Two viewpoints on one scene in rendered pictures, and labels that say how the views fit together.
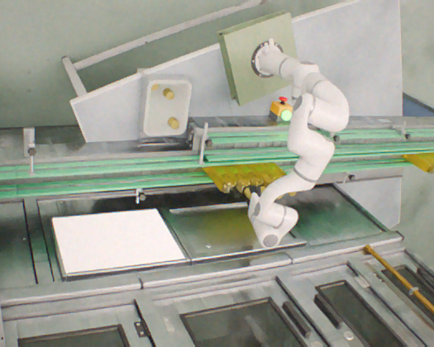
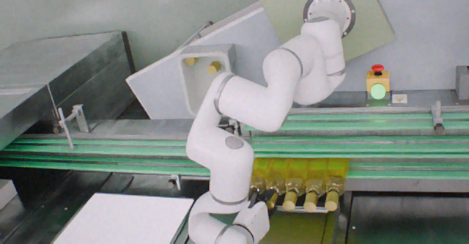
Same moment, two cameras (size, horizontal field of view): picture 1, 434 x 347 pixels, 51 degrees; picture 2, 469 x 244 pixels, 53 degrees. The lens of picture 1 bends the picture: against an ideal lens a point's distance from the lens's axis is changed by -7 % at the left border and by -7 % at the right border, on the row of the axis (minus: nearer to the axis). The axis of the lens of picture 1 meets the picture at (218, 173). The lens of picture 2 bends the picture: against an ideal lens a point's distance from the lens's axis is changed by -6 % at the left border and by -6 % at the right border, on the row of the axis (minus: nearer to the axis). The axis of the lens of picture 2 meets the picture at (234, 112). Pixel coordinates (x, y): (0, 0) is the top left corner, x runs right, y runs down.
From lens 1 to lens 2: 125 cm
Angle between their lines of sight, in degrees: 44
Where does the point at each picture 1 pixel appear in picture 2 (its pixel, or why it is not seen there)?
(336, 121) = (255, 116)
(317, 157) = (215, 170)
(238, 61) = (284, 22)
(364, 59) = not seen: outside the picture
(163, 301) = not seen: outside the picture
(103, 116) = (160, 93)
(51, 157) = (101, 133)
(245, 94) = not seen: hidden behind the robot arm
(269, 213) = (195, 234)
